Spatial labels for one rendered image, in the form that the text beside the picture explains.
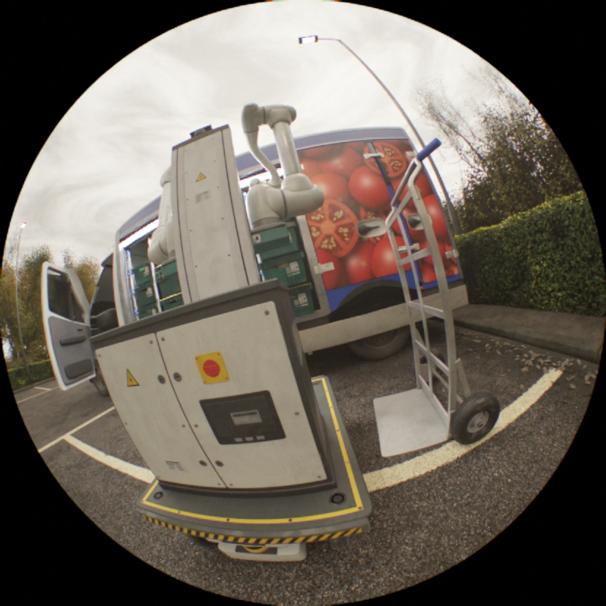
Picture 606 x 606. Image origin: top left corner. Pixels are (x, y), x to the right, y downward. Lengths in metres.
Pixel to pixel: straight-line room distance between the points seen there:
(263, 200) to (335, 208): 1.07
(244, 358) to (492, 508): 0.92
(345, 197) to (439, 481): 2.09
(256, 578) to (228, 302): 0.87
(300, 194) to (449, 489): 1.40
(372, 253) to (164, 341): 1.73
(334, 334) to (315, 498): 1.49
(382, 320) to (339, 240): 0.81
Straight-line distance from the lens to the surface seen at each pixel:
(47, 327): 3.46
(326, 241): 1.85
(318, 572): 0.84
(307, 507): 0.58
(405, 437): 1.15
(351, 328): 1.86
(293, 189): 1.04
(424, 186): 2.41
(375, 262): 1.89
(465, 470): 1.00
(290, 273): 1.71
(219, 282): 0.85
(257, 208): 0.99
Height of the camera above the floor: 0.80
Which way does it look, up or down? 2 degrees down
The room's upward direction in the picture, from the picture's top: 14 degrees counter-clockwise
